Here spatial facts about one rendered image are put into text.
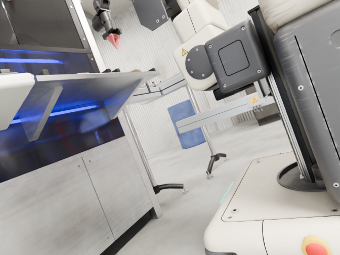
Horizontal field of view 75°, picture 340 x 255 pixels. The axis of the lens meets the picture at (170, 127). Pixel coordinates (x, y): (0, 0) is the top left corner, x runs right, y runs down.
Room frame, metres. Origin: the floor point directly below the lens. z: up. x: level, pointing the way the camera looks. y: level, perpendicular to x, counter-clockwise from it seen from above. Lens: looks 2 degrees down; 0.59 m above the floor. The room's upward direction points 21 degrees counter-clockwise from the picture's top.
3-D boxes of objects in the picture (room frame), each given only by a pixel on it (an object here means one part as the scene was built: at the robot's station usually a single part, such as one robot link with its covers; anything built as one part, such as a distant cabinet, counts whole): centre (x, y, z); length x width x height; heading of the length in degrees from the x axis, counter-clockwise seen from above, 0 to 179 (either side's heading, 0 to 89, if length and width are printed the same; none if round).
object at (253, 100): (1.72, -0.69, 0.50); 0.12 x 0.05 x 0.09; 55
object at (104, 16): (1.28, 0.12, 1.25); 0.07 x 0.06 x 0.07; 55
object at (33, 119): (0.93, 0.47, 0.80); 0.34 x 0.03 x 0.13; 55
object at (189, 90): (2.08, -0.29, 0.46); 0.09 x 0.09 x 0.77; 55
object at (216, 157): (2.08, -0.29, 0.07); 0.50 x 0.08 x 0.14; 145
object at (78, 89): (1.14, 0.34, 0.87); 0.70 x 0.48 x 0.02; 145
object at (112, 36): (1.28, 0.12, 1.12); 0.07 x 0.07 x 0.09; 55
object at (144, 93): (1.91, 0.21, 0.92); 0.69 x 0.15 x 0.16; 145
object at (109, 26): (1.28, 0.11, 1.19); 0.10 x 0.07 x 0.07; 55
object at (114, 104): (1.34, 0.19, 0.80); 0.34 x 0.03 x 0.13; 55
